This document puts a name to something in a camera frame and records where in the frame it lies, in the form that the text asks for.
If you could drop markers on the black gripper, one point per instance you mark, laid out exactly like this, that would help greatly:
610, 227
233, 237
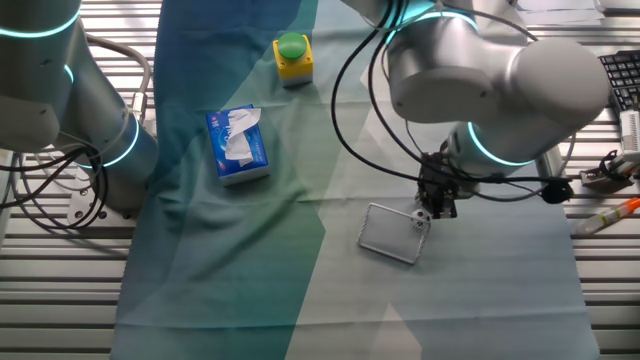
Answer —
440, 182

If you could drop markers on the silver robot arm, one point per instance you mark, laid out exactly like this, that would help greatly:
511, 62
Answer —
500, 75

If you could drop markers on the yellow box green push button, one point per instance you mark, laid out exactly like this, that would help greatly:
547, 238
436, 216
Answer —
292, 47

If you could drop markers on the blue green patterned tablecloth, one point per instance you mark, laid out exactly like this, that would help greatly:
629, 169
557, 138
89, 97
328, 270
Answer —
450, 300

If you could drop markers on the clear tube orange cap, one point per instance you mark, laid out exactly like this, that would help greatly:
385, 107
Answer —
607, 216

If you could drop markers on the black clamp tool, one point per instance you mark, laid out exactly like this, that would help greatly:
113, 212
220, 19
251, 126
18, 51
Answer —
607, 175

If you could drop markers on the black keyboard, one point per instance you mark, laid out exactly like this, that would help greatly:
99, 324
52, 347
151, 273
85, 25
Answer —
625, 75

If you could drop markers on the blue tissue box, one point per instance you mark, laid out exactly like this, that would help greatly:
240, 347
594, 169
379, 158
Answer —
220, 150

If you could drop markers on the white paper sheet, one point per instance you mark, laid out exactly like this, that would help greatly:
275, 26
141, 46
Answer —
575, 17

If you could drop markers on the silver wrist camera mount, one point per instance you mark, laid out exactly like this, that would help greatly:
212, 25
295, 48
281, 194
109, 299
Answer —
550, 167

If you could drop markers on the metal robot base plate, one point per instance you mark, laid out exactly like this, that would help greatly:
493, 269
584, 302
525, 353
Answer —
77, 210

